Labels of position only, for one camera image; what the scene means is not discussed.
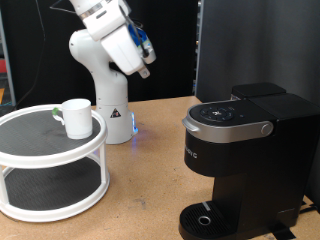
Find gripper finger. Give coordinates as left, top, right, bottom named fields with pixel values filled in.
left=138, top=65, right=151, bottom=80

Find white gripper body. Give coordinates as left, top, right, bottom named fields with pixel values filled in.
left=100, top=24, right=147, bottom=76

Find white mug green-tagged handle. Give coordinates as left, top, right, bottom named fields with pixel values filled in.
left=51, top=97, right=94, bottom=140

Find black Keurig coffee machine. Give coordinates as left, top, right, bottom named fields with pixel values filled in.
left=178, top=93, right=320, bottom=240

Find clear water reservoir black lid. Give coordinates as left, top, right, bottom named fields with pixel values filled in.
left=230, top=82, right=288, bottom=101

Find white two-tier turntable shelf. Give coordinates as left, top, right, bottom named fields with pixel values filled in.
left=0, top=103, right=112, bottom=223

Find black tape strip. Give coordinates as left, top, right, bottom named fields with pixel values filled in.
left=269, top=224, right=297, bottom=240

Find wrist camera blue mount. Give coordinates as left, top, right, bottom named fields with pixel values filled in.
left=127, top=22, right=157, bottom=65

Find grey metal frame post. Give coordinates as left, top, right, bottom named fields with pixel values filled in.
left=0, top=9, right=17, bottom=108

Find black power cables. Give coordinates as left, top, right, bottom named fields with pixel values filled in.
left=298, top=199, right=320, bottom=216

